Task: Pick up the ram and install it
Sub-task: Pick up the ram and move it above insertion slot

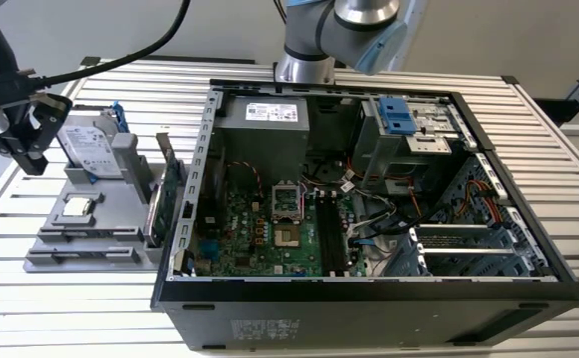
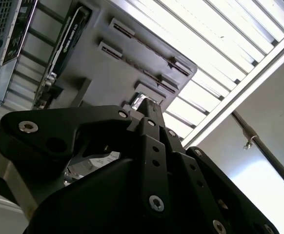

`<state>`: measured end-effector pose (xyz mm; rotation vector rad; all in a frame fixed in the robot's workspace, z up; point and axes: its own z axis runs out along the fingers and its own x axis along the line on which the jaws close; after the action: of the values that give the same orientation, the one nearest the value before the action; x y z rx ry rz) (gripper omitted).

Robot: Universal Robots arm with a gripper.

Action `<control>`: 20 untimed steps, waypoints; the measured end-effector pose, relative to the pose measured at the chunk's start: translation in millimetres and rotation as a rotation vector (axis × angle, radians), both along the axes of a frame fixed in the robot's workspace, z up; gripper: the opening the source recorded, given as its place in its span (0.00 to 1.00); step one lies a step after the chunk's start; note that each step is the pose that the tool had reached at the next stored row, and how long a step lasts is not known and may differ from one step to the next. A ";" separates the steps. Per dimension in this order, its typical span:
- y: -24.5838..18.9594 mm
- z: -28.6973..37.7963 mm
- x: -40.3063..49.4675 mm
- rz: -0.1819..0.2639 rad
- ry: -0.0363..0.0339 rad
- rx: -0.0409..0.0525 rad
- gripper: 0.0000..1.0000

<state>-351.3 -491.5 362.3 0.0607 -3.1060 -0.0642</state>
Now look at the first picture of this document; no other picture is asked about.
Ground blue RAM stick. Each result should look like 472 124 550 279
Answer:
40 252 135 260

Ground black RAM slot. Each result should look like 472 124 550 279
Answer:
316 194 339 275

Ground hard disk in blue carrier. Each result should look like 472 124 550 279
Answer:
53 99 131 179

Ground silver CPU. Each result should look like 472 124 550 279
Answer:
61 197 96 218

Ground grey parts rack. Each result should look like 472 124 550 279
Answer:
23 134 191 275

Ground green graphics card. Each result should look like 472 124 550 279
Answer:
143 132 185 249

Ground grey power supply unit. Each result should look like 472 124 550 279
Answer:
213 95 312 187

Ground green motherboard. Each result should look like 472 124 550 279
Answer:
192 158 370 277

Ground metal socket cover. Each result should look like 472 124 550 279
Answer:
271 180 304 222

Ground CPU socket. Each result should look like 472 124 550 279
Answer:
272 220 304 250

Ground blue drive latch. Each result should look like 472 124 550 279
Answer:
376 96 419 136

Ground black PC case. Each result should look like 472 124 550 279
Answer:
149 77 579 352

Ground metal disk bay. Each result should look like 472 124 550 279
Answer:
408 222 553 279

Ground black camera cable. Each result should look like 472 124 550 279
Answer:
17 0 192 90

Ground red black twisted wire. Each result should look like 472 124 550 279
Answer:
225 160 267 198

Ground black wire bundle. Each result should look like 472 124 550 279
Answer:
358 201 452 236

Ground thin orange wire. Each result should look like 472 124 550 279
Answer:
407 184 424 218

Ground orange red power wires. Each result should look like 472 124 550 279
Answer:
460 180 503 229

